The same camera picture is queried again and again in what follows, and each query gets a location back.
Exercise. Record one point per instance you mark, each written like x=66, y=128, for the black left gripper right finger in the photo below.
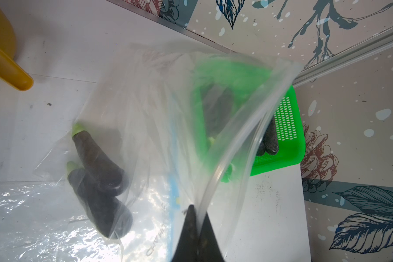
x=208, y=248

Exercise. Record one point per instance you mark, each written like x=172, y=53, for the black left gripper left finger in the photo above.
x=187, y=247

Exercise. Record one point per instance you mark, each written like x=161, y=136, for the eggplant in basket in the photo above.
x=219, y=107

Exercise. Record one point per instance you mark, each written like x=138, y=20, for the green plastic basket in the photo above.
x=244, y=79

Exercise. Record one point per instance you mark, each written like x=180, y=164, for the yellow pot with lid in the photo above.
x=10, y=72

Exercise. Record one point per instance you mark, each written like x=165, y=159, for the small clear zip-top bag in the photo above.
x=141, y=115

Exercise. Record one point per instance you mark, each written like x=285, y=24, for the large clear zip-top bag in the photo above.
x=45, y=222

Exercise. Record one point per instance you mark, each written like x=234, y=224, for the dark eggplant green stem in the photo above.
x=106, y=175

